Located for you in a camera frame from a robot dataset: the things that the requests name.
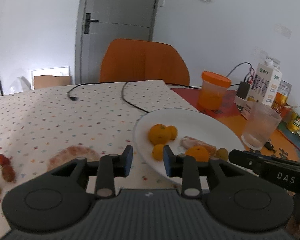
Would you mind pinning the large orange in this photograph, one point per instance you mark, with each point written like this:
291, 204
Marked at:
158, 133

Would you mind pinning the orange-lidded plastic jar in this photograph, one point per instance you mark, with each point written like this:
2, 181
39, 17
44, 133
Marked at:
212, 95

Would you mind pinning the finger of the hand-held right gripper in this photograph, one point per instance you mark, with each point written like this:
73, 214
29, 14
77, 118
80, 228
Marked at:
280, 158
245, 161

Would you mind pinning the orange chair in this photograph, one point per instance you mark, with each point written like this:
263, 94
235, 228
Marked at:
142, 60

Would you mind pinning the white framed board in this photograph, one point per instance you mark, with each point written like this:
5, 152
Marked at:
50, 69

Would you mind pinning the black power adapter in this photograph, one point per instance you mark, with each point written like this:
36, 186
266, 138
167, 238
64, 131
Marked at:
243, 90

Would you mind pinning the white box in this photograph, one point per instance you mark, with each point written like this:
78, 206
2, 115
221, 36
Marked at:
241, 105

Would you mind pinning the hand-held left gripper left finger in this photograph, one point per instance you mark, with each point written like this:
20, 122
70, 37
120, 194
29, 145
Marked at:
127, 161

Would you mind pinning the small orange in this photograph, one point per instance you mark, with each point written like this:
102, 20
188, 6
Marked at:
173, 132
158, 152

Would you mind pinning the black key fob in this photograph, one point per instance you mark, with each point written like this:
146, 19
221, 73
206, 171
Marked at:
269, 146

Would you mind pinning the white plate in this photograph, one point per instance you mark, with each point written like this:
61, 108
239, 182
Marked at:
202, 122

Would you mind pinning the brown cardboard sheet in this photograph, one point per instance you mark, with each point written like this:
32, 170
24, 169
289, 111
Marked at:
52, 81

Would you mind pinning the ribbed clear glass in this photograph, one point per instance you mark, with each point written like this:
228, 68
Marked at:
260, 125

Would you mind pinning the orange drink packet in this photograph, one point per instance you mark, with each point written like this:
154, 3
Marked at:
283, 95

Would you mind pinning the medium orange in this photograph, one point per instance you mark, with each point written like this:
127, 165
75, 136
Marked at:
197, 153

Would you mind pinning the floral white tablecloth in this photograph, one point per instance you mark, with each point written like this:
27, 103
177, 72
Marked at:
65, 120

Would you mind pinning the orange printed table mat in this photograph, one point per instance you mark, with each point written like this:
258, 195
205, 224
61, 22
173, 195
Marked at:
187, 97

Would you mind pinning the white milk carton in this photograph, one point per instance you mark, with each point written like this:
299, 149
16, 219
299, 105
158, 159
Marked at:
266, 85

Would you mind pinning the dark red round fruit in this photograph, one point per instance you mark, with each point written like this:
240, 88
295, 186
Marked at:
8, 173

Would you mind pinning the yellow tin can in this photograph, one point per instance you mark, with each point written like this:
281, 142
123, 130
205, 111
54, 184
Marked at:
295, 122

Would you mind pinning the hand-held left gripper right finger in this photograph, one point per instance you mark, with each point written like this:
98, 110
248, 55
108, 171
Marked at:
168, 162

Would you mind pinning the red strawberry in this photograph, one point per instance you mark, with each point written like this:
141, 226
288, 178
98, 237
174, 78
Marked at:
3, 159

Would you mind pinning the grey door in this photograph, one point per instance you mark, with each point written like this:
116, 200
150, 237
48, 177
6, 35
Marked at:
120, 5

